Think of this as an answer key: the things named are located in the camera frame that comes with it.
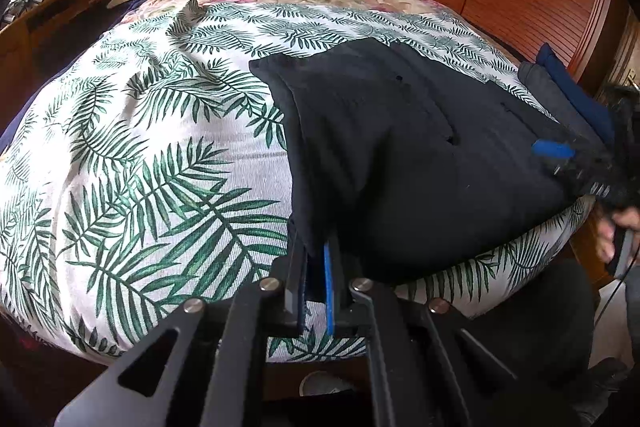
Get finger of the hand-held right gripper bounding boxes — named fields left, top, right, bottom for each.
left=531, top=138, right=609, bottom=181

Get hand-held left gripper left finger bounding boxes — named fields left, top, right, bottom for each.
left=52, top=228, right=308, bottom=427

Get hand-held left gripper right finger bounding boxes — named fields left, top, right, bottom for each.
left=322, top=241, right=518, bottom=427

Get black button coat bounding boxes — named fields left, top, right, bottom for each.
left=248, top=38, right=610, bottom=286

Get person's right hand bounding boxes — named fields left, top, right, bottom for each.
left=596, top=206, right=640, bottom=262

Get folded blue garment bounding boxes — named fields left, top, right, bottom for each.
left=536, top=42, right=617, bottom=146

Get folded grey garment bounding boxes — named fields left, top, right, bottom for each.
left=517, top=61, right=607, bottom=144

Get white slipper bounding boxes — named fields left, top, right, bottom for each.
left=298, top=370, right=352, bottom=401

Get person's dark pants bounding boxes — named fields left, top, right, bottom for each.
left=469, top=256, right=640, bottom=427

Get leaf-print blanket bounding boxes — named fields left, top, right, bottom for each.
left=0, top=0, right=597, bottom=362

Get wooden desk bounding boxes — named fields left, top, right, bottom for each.
left=0, top=0, right=134, bottom=120

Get black gripper cord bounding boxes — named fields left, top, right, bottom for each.
left=592, top=232, right=640, bottom=325

